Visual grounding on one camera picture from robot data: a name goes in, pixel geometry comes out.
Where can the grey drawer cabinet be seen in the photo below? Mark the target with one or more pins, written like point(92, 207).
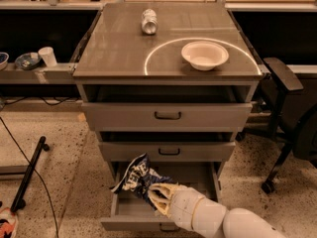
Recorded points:
point(122, 64)

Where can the white paper cup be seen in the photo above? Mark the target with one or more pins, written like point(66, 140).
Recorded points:
point(47, 54)

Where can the black office chair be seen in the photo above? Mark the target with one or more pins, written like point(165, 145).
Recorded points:
point(292, 103)

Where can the white paper bowl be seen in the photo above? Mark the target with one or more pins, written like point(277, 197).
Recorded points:
point(204, 55)

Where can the blue bowl at edge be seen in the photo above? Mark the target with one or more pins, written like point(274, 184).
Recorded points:
point(3, 60)

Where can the white crushed can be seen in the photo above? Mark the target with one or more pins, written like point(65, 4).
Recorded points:
point(149, 22)

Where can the orange white shoe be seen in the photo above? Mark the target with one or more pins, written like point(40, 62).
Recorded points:
point(8, 223)

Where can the blue bowl with items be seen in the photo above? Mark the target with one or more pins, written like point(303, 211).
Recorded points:
point(28, 61)

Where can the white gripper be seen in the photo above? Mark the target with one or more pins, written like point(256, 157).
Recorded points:
point(182, 204)

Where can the top grey drawer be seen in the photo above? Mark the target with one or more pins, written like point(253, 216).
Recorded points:
point(167, 117)

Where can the blue chip bag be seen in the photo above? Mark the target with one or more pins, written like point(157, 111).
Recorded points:
point(138, 177)

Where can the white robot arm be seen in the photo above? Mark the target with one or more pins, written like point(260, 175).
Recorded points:
point(242, 223)

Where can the grey side shelf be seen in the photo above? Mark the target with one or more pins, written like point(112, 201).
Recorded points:
point(59, 74)

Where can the middle grey drawer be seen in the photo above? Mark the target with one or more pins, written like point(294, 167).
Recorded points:
point(168, 151)

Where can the black floor stand bar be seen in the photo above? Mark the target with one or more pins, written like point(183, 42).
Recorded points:
point(19, 202)

